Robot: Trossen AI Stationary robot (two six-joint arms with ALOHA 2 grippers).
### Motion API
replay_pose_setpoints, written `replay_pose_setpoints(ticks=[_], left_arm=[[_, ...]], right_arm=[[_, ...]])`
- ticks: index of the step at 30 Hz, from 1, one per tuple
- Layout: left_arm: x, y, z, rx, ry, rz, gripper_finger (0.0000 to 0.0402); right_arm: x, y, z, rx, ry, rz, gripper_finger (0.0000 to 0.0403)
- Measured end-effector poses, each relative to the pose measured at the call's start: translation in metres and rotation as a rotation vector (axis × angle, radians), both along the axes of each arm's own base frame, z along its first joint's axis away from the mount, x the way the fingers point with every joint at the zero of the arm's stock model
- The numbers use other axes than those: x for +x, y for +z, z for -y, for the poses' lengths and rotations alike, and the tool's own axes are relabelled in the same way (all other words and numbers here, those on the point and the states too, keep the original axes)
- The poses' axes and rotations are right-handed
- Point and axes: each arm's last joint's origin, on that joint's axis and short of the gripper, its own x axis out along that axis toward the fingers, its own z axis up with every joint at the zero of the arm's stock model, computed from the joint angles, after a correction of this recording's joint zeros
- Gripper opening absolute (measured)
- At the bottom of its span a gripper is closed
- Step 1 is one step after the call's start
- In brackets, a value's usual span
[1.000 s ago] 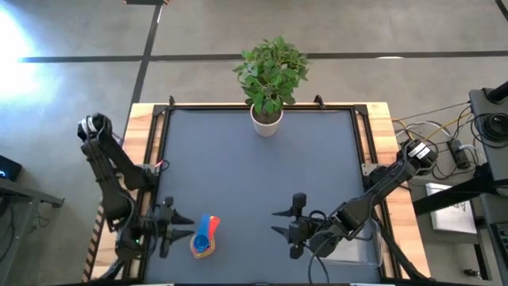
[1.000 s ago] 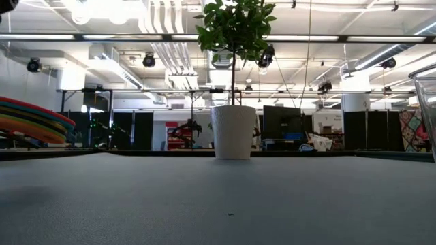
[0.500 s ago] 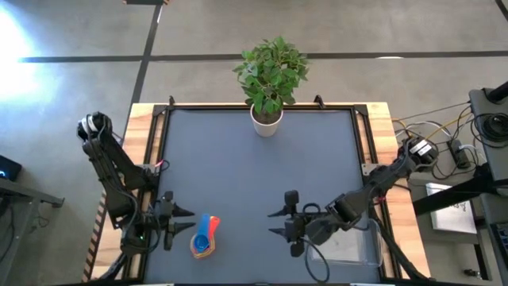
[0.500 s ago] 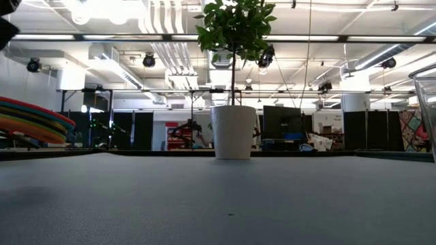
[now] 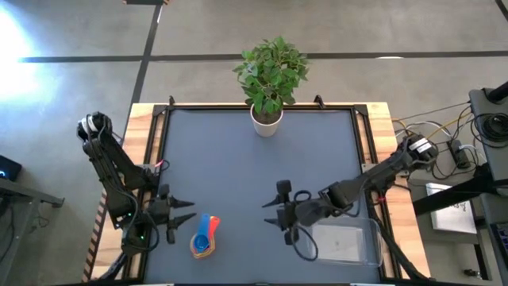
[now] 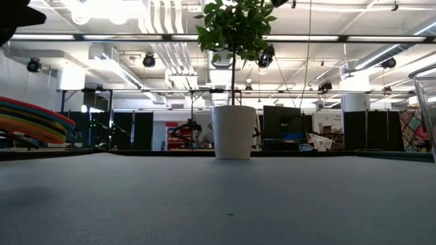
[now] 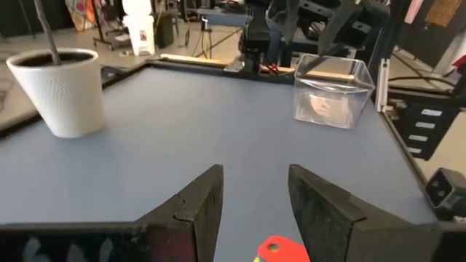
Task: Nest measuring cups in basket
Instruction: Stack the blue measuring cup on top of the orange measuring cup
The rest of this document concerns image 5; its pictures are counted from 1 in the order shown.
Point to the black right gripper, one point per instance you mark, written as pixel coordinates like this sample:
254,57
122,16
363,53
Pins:
289,214

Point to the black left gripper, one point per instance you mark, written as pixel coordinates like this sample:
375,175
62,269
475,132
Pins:
162,212

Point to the blue measuring cup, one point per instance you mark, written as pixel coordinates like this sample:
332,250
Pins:
201,242

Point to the red measuring cup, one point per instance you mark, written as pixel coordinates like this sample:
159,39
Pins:
215,224

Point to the orange measuring cup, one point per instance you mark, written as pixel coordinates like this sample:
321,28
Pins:
193,251

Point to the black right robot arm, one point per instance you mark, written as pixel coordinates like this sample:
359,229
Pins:
377,175

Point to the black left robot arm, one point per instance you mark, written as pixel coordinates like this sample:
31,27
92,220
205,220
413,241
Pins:
107,167

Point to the clear plastic basket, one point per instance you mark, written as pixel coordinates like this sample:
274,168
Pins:
345,242

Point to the white plant pot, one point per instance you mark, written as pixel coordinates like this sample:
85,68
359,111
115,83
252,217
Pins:
266,129

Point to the green leafy plant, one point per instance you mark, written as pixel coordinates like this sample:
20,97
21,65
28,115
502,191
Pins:
270,71

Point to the black metal stand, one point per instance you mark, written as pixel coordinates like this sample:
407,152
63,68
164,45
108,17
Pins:
24,192

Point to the black stand beam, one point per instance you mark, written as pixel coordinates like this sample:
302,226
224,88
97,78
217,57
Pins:
444,200

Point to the black device with blue light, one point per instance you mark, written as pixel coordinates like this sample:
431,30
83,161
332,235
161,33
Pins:
12,167

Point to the white paper sheet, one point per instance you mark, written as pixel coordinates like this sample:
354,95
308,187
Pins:
452,218

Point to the black power strip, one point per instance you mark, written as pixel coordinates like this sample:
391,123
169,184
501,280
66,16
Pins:
460,155

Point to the small black floor object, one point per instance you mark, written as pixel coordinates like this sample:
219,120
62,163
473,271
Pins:
472,273

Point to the dark object with brown ends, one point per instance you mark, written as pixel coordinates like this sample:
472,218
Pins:
147,2

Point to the dark keyboard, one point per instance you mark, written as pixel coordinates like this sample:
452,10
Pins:
500,246

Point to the grey equipment cart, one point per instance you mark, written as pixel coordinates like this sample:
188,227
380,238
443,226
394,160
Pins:
482,103

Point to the black frame clamp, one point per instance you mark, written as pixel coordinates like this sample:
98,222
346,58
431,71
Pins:
319,101
172,101

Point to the black table frame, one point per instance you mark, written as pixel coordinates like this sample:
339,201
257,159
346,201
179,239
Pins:
218,107

